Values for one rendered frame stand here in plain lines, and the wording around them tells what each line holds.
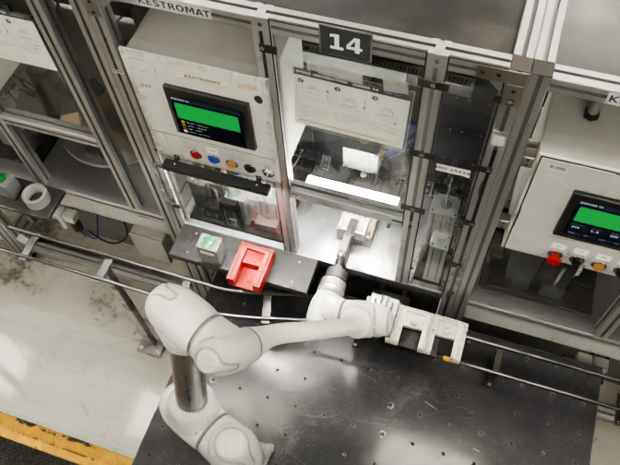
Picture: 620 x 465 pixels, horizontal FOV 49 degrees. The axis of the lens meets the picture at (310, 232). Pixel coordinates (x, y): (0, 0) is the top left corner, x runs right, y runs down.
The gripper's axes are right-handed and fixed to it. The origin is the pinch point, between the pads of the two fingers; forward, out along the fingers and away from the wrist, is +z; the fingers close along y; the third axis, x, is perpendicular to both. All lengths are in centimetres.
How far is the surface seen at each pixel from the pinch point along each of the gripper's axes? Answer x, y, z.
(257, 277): 27.3, -6.6, -24.2
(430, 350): -36.8, -14.9, -28.9
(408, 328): -27.6, -18.9, -22.1
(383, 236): -9.8, -12.6, 7.7
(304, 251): 16.3, -12.4, -6.9
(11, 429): 134, -101, -91
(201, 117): 41, 61, -11
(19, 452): 125, -101, -99
